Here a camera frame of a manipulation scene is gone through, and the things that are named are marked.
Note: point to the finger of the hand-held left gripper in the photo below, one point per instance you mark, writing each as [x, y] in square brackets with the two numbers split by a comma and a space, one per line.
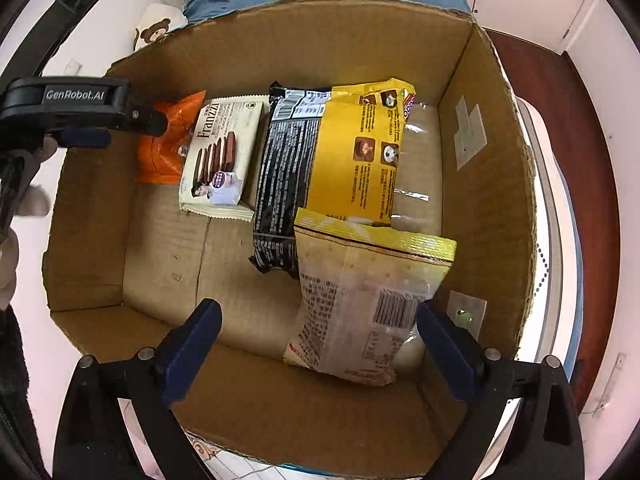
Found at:
[150, 120]
[85, 138]

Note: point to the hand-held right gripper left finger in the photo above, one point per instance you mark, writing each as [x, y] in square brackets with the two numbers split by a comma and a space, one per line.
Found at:
[192, 355]

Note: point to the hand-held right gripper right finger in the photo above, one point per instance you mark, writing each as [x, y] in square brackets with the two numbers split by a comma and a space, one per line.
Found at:
[445, 355]

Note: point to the orange snack packet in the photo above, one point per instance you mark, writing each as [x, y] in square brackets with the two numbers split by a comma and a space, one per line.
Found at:
[160, 160]

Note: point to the clear yellow-topped snack packet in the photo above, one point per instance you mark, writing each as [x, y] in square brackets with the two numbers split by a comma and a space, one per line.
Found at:
[345, 300]

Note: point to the brown cardboard box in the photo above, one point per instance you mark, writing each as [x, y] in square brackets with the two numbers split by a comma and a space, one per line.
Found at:
[150, 240]

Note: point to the person's left hand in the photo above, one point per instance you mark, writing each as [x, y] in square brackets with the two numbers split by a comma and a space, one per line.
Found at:
[35, 202]

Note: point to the cream wafer packet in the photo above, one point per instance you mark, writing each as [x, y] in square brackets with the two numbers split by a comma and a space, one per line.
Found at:
[220, 125]

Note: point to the bear print cloth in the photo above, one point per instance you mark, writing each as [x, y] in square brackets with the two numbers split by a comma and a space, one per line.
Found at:
[155, 30]

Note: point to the black snack packet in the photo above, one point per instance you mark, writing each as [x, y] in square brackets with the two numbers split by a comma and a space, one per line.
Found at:
[285, 170]

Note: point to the white patterned mat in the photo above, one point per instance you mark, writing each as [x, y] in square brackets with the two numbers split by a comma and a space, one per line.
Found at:
[550, 210]

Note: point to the white wall socket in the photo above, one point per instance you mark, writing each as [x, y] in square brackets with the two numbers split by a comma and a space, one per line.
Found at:
[611, 382]
[73, 68]

